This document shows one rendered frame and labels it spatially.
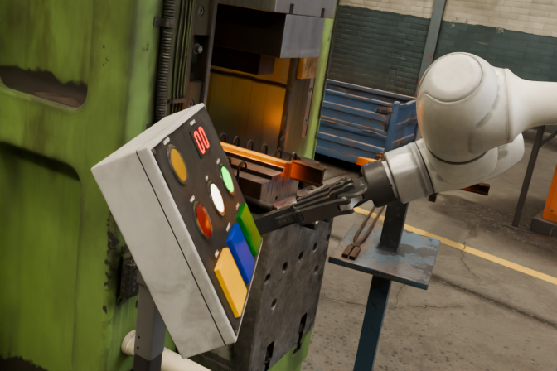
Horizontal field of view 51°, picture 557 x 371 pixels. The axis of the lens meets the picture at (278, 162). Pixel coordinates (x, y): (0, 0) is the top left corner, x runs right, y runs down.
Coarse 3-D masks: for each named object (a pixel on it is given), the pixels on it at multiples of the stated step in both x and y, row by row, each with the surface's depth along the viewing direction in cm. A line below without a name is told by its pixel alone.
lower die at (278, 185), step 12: (240, 156) 149; (240, 168) 143; (252, 168) 143; (264, 168) 145; (276, 168) 144; (240, 180) 138; (252, 180) 137; (264, 180) 139; (276, 180) 142; (288, 180) 148; (252, 192) 137; (264, 192) 138; (276, 192) 144; (288, 192) 150
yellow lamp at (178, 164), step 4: (172, 152) 77; (176, 152) 78; (172, 156) 76; (176, 156) 78; (180, 156) 79; (172, 160) 76; (176, 160) 77; (180, 160) 78; (176, 164) 76; (180, 164) 78; (176, 168) 76; (180, 168) 77; (184, 168) 79; (180, 172) 77; (184, 172) 78; (180, 176) 77; (184, 176) 78; (184, 180) 78
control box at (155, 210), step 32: (160, 128) 86; (192, 128) 91; (128, 160) 71; (160, 160) 72; (192, 160) 85; (224, 160) 102; (128, 192) 72; (160, 192) 72; (192, 192) 80; (224, 192) 95; (128, 224) 73; (160, 224) 73; (192, 224) 75; (224, 224) 89; (160, 256) 74; (192, 256) 73; (256, 256) 100; (160, 288) 75; (192, 288) 74; (192, 320) 76; (224, 320) 75; (192, 352) 77
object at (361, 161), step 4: (360, 160) 187; (364, 160) 186; (368, 160) 186; (372, 160) 187; (356, 164) 188; (360, 164) 187; (364, 164) 187; (476, 184) 176; (480, 184) 176; (484, 184) 176; (488, 184) 177; (464, 188) 178; (468, 188) 178; (472, 188) 177; (476, 188) 177; (480, 188) 177; (484, 188) 176; (488, 188) 175; (472, 192) 177; (476, 192) 176; (480, 192) 176; (484, 192) 176
